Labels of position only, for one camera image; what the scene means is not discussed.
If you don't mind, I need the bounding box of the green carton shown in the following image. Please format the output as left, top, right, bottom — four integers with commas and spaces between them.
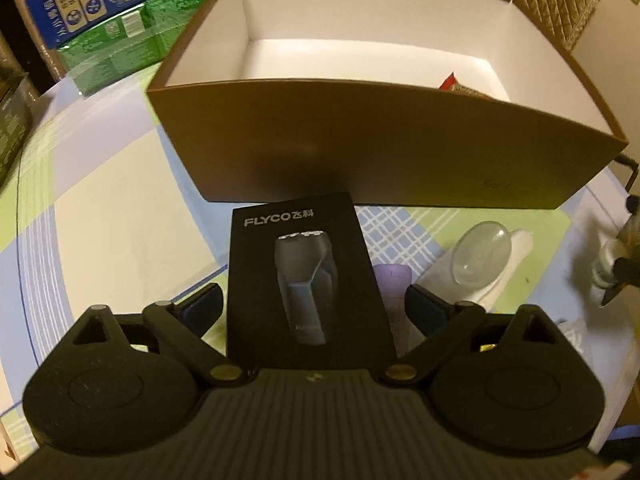
56, 0, 202, 97

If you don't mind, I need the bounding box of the translucent white bottle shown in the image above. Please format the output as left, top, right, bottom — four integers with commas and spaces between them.
415, 221, 532, 307

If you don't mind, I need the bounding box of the clear plastic wrapper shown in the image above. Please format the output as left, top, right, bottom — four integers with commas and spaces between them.
554, 317, 597, 363

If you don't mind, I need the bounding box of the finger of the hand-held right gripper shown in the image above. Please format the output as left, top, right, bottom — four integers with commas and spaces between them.
601, 255, 640, 309

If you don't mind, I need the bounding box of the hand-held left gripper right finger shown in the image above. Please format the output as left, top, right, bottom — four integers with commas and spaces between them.
383, 284, 559, 387

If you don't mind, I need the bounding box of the red snack packet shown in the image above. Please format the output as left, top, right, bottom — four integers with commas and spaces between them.
438, 72, 494, 99

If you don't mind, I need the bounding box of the black shaver box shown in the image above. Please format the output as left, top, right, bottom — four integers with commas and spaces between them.
226, 191, 396, 362

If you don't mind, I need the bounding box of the small white object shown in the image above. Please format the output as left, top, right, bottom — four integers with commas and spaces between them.
591, 237, 621, 287

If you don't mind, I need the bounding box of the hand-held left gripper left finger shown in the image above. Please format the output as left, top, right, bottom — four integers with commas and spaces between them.
74, 282, 246, 389

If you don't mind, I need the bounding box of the brown cardboard box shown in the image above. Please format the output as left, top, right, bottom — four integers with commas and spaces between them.
145, 0, 630, 209

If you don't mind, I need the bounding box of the purple cup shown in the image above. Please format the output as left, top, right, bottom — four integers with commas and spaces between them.
373, 262, 426, 356

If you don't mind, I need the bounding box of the dark box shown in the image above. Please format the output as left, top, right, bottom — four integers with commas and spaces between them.
0, 71, 34, 182

